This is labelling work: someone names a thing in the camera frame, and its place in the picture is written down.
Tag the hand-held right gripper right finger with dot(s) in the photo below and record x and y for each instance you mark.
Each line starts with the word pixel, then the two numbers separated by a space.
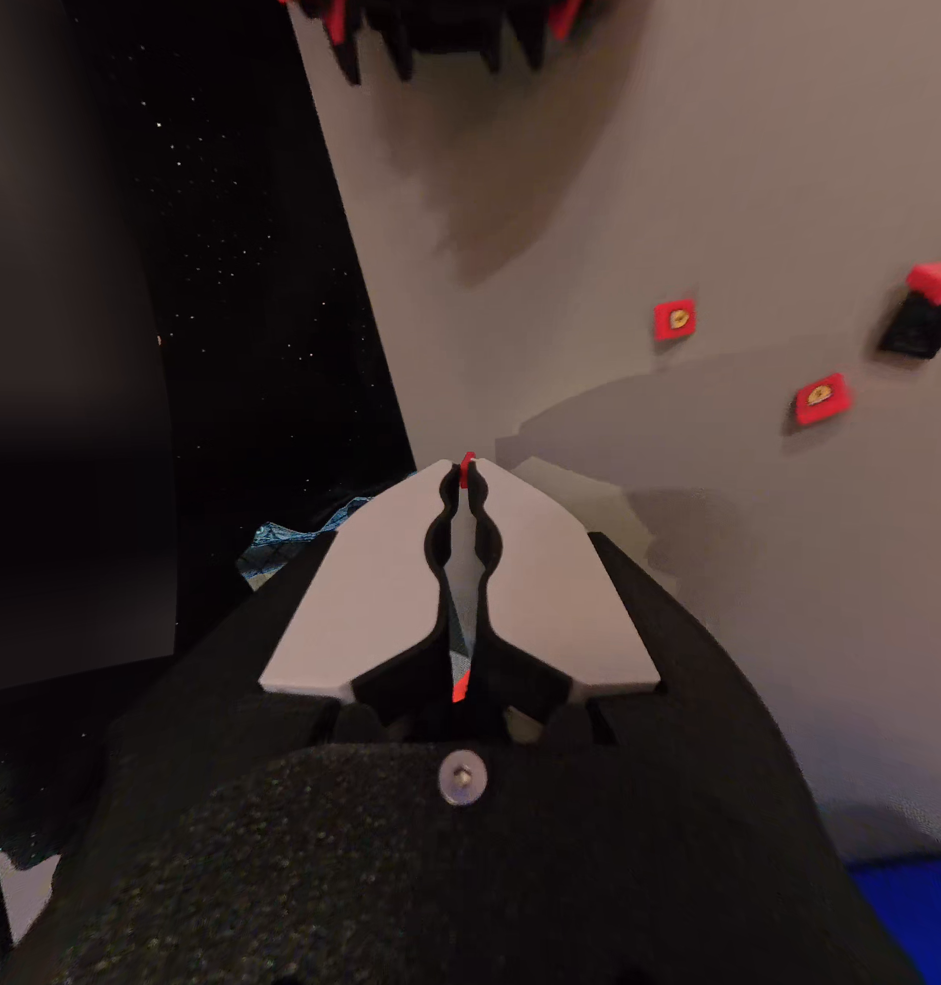
pixel 562 615

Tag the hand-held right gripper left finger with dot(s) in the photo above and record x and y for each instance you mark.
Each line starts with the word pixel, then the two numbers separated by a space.
pixel 355 615

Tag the red lego wedge plate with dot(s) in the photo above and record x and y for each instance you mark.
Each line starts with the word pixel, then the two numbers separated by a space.
pixel 467 471

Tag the red lego tile yellow emblem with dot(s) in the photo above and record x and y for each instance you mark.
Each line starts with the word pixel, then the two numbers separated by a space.
pixel 822 400

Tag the red lego car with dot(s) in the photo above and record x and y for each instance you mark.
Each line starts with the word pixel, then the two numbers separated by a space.
pixel 439 23

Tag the red lego slope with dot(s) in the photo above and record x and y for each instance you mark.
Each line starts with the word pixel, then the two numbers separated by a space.
pixel 675 320

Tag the black and red lego piece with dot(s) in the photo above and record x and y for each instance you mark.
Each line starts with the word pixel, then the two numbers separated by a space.
pixel 920 323

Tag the blue plastic bin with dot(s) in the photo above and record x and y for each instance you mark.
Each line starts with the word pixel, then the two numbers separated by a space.
pixel 916 923

